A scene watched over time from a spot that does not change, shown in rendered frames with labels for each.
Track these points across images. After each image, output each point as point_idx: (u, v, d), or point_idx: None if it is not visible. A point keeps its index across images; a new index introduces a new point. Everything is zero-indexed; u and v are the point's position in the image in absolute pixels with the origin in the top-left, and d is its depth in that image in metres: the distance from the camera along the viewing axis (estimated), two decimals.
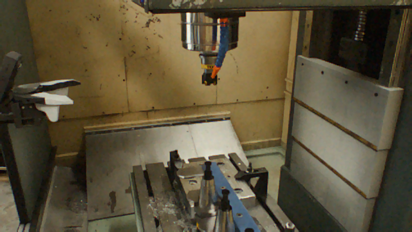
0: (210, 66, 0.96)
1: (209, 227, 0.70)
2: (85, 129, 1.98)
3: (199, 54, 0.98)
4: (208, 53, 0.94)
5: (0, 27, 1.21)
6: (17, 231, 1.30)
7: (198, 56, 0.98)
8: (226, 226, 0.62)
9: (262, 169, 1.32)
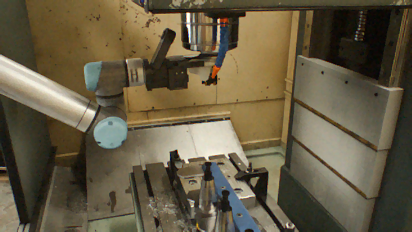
0: None
1: (209, 227, 0.70)
2: None
3: (199, 54, 0.98)
4: (208, 53, 0.94)
5: (0, 27, 1.21)
6: (17, 231, 1.30)
7: (198, 56, 0.98)
8: (226, 227, 0.62)
9: (262, 169, 1.32)
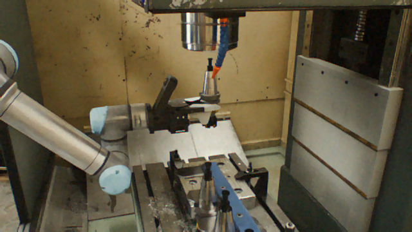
0: None
1: (209, 227, 0.70)
2: (85, 129, 1.98)
3: (199, 98, 1.02)
4: (208, 99, 0.99)
5: (0, 27, 1.21)
6: (17, 231, 1.30)
7: (199, 100, 1.03)
8: (226, 227, 0.62)
9: (262, 169, 1.32)
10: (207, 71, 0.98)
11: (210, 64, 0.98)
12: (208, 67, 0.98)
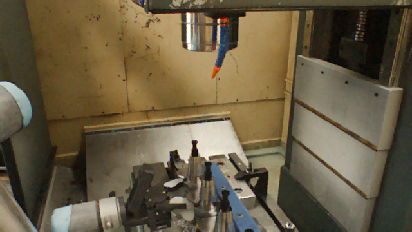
0: None
1: (209, 227, 0.70)
2: (85, 129, 1.98)
3: (183, 184, 0.86)
4: (194, 189, 0.83)
5: (0, 27, 1.21)
6: None
7: (183, 186, 0.86)
8: (226, 227, 0.62)
9: (262, 169, 1.32)
10: (192, 156, 0.82)
11: (195, 148, 0.81)
12: (193, 153, 0.81)
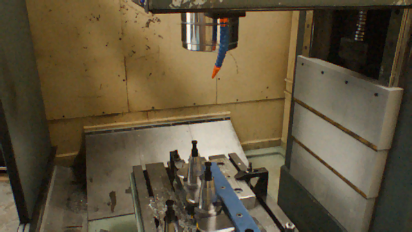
0: None
1: (209, 227, 0.70)
2: (85, 129, 1.98)
3: (183, 184, 0.86)
4: (194, 189, 0.83)
5: (0, 27, 1.21)
6: (17, 231, 1.30)
7: (183, 186, 0.86)
8: None
9: (262, 169, 1.32)
10: (192, 156, 0.82)
11: (195, 148, 0.81)
12: (193, 153, 0.81)
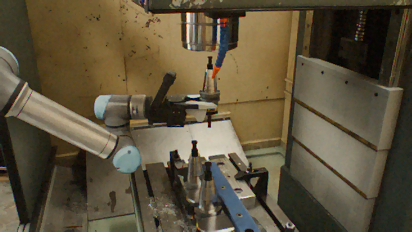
0: None
1: (209, 227, 0.70)
2: None
3: (183, 184, 0.86)
4: (194, 189, 0.83)
5: (0, 27, 1.21)
6: (17, 231, 1.30)
7: (183, 186, 0.86)
8: (208, 80, 0.99)
9: (262, 169, 1.32)
10: (192, 156, 0.82)
11: (195, 148, 0.81)
12: (193, 153, 0.81)
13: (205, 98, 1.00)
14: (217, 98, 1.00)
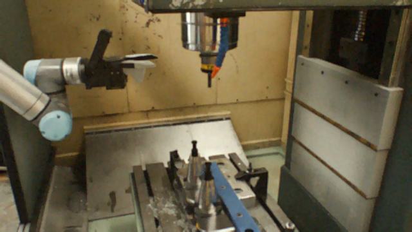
0: None
1: (209, 227, 0.70)
2: (85, 129, 1.98)
3: (183, 184, 0.86)
4: (194, 189, 0.83)
5: (0, 27, 1.21)
6: (17, 231, 1.30)
7: (183, 186, 0.86)
8: None
9: (262, 169, 1.32)
10: (192, 156, 0.82)
11: (195, 148, 0.81)
12: (193, 153, 0.81)
13: (205, 55, 0.95)
14: (218, 55, 0.96)
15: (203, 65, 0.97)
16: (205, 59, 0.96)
